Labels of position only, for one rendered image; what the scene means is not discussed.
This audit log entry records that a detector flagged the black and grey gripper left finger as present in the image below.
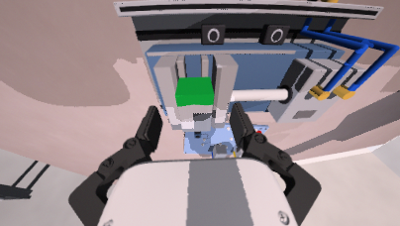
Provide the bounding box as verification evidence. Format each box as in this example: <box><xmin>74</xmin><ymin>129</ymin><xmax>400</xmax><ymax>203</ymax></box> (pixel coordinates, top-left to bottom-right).
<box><xmin>68</xmin><ymin>106</ymin><xmax>163</xmax><ymax>226</ymax></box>

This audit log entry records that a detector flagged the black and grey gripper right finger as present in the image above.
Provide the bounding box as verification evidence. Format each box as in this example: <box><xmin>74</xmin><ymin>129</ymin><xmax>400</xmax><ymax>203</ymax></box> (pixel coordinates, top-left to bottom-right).
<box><xmin>229</xmin><ymin>103</ymin><xmax>322</xmax><ymax>226</ymax></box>

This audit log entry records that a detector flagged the grey block with blue end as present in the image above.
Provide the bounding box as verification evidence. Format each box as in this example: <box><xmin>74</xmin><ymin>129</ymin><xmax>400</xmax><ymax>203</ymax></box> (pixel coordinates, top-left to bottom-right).
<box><xmin>212</xmin><ymin>145</ymin><xmax>227</xmax><ymax>159</ymax></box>

